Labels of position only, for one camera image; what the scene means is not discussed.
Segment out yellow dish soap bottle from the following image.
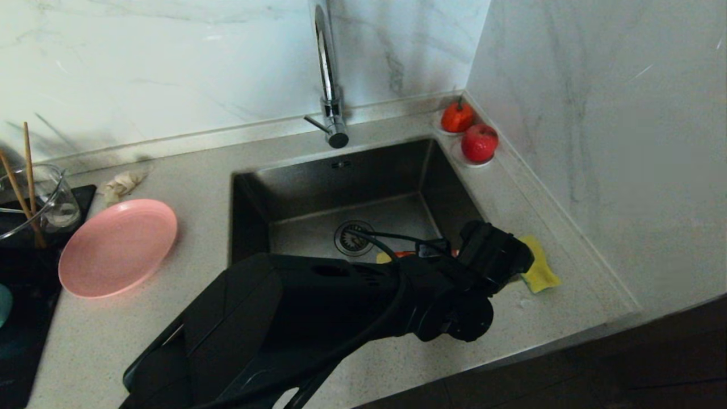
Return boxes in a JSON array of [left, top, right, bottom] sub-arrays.
[[376, 249, 461, 265]]

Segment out yellow green sponge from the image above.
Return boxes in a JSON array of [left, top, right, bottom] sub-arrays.
[[518, 235, 562, 294]]

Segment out metal sink drain strainer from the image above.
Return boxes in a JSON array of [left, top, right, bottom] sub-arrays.
[[334, 220, 377, 256]]

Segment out stainless steel sink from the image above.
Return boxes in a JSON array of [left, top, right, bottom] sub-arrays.
[[229, 138, 490, 270]]

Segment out red apple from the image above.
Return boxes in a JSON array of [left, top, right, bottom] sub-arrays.
[[461, 124, 499, 163]]

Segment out orange-red tomato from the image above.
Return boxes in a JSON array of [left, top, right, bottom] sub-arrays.
[[441, 97, 475, 132]]

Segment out chrome faucet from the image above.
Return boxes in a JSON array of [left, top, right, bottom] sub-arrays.
[[303, 0, 350, 148]]

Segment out pink round plate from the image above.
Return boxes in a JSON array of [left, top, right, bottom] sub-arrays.
[[58, 198, 178, 298]]

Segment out crumpled beige rag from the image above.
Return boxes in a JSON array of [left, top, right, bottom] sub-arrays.
[[102, 169, 148, 206]]

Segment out clear glass jar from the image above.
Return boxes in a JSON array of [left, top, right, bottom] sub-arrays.
[[0, 164, 81, 239]]

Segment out brown wooden chopstick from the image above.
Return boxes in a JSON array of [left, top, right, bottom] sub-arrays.
[[0, 151, 46, 249], [23, 121, 38, 216]]

